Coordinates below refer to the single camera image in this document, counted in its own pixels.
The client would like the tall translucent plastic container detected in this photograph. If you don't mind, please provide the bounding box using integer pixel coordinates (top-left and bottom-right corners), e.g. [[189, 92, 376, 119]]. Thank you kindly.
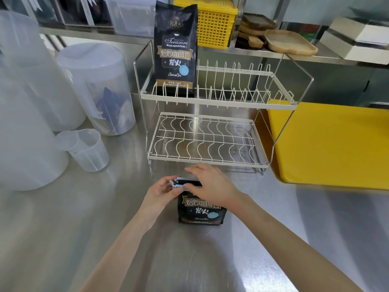
[[0, 10, 87, 133]]

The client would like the light wooden tray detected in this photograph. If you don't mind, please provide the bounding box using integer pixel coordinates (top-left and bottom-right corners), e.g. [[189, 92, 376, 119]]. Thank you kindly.
[[263, 29, 319, 56]]

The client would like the white bag sealing clip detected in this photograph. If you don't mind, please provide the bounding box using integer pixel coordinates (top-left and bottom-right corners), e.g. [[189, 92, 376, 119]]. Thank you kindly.
[[169, 176, 203, 191]]

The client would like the tall black coffee bean bag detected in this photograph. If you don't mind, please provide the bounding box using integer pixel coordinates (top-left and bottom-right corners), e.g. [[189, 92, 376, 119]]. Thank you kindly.
[[153, 0, 199, 98]]

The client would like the short black coffee bean bag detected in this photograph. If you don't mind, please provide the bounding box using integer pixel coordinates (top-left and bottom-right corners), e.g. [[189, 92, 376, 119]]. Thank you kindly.
[[178, 178, 228, 227]]

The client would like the translucent lidded plastic pitcher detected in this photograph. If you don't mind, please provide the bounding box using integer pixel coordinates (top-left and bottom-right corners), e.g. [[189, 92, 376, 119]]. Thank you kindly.
[[56, 43, 136, 136]]

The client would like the yellow plastic cutting board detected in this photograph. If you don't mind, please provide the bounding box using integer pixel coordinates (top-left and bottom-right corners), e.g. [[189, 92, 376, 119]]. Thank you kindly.
[[267, 99, 389, 191]]

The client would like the white kitchen scale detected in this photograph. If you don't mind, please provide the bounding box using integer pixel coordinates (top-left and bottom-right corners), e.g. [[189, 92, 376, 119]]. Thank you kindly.
[[319, 16, 389, 65]]

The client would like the person's right hand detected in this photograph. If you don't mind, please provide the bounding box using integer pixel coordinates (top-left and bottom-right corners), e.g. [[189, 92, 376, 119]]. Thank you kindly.
[[184, 163, 247, 215]]

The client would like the clear plastic storage box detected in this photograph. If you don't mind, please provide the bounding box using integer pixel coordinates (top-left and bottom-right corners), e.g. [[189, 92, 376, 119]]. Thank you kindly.
[[102, 0, 169, 39]]

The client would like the person's left forearm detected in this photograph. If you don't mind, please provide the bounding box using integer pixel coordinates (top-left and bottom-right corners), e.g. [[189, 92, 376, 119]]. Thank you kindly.
[[77, 213, 158, 292]]

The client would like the large translucent plastic bucket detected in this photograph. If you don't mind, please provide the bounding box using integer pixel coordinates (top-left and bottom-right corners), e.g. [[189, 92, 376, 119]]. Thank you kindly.
[[0, 83, 70, 192]]

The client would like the blue packet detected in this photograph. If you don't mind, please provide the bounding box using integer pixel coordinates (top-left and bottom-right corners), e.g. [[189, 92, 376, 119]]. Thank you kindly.
[[96, 87, 129, 132]]

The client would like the stainless steel shelf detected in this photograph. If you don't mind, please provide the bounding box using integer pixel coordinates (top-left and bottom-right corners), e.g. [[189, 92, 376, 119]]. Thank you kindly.
[[39, 25, 389, 70]]

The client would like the clear acrylic organizer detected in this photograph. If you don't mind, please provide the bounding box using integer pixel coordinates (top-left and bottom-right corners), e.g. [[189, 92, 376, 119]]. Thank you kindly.
[[0, 0, 113, 28]]

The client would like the yellow plastic basket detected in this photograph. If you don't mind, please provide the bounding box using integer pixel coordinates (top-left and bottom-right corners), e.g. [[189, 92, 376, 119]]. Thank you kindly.
[[173, 0, 239, 50]]

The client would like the translucent measuring cup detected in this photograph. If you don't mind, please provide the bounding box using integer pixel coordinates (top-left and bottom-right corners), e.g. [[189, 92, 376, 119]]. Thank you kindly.
[[69, 128, 110, 173], [55, 130, 80, 153]]

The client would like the white two-tier wire dish rack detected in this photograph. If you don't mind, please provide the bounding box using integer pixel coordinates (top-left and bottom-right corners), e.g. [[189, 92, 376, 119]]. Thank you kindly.
[[134, 39, 314, 174]]

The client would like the person's left hand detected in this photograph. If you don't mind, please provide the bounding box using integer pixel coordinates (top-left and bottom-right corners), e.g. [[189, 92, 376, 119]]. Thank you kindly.
[[142, 177, 186, 223]]

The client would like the person's right forearm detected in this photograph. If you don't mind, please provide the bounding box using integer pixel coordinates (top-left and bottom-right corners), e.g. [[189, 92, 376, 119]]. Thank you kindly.
[[236, 193, 363, 292]]

